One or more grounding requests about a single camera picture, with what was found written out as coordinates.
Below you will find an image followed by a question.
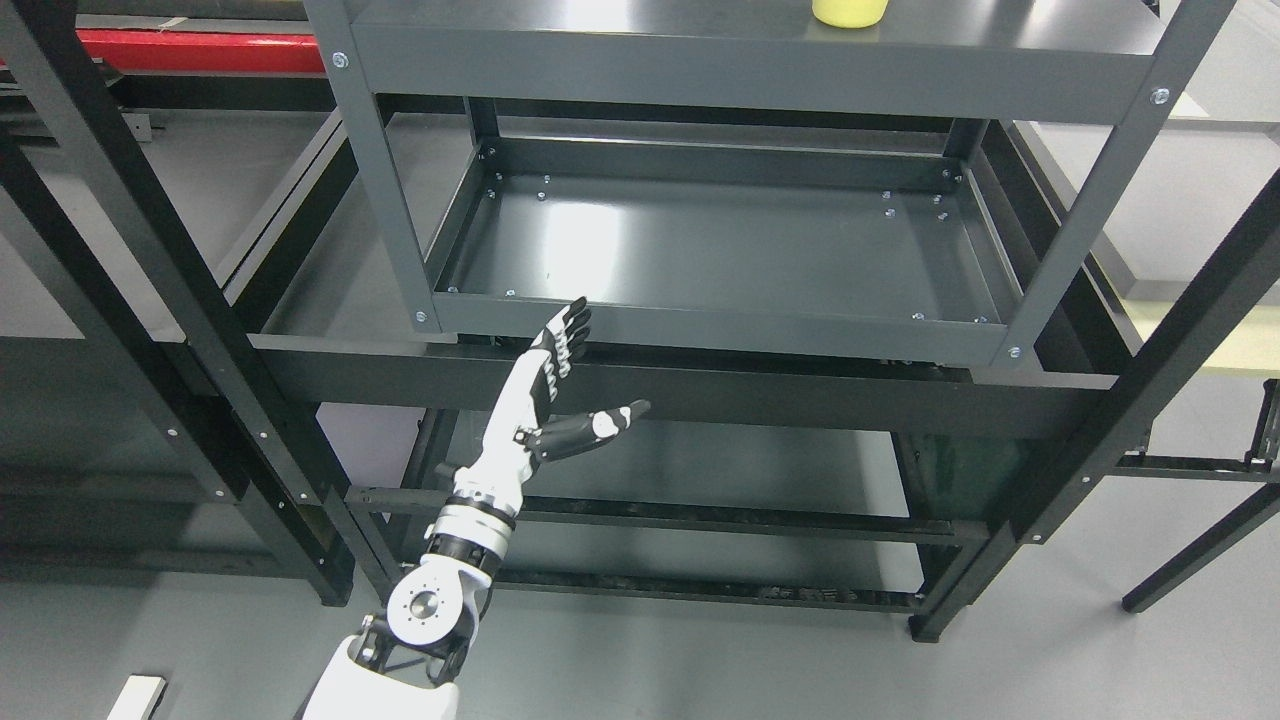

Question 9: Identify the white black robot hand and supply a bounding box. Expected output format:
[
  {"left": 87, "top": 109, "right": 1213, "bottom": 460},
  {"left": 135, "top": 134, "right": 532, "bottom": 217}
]
[{"left": 452, "top": 297, "right": 652, "bottom": 515}]

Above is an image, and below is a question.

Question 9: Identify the yellow plastic cup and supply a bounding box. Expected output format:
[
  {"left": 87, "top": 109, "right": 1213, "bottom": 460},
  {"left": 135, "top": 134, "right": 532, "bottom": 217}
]
[{"left": 812, "top": 0, "right": 890, "bottom": 29}]

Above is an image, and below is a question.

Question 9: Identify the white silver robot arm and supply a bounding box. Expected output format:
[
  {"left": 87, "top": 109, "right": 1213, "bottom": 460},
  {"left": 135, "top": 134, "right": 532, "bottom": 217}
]
[{"left": 301, "top": 486, "right": 524, "bottom": 719}]

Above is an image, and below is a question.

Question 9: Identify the grey metal shelf unit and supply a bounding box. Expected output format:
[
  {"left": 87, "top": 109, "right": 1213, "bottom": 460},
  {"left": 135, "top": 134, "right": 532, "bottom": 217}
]
[{"left": 305, "top": 1, "right": 1234, "bottom": 368}]

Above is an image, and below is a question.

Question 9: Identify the black metal shelf rack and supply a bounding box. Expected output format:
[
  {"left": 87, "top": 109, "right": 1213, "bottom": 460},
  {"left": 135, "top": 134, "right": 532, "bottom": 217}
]
[{"left": 3, "top": 1, "right": 1277, "bottom": 642}]

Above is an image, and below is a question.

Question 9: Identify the red metal beam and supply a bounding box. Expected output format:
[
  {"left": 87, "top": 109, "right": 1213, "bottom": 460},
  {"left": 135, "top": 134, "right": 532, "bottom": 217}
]
[{"left": 76, "top": 29, "right": 325, "bottom": 74}]

